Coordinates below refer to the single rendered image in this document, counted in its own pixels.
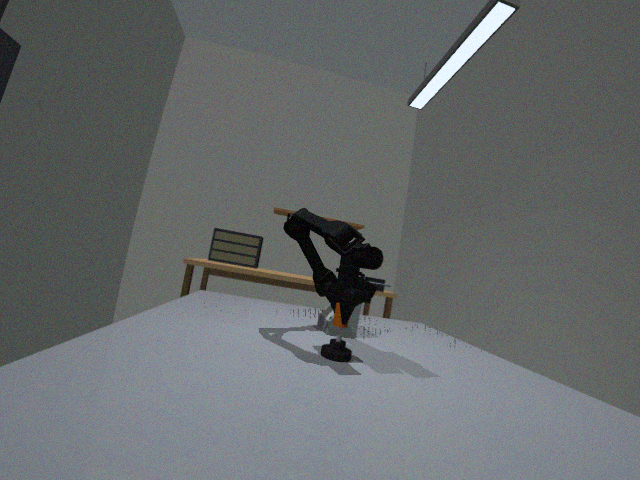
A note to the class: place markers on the orange knob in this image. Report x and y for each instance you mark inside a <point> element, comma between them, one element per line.
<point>337,317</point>

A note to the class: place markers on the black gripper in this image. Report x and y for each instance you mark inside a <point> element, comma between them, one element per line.
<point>346,292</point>

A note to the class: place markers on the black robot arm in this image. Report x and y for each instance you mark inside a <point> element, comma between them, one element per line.
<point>337,235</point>

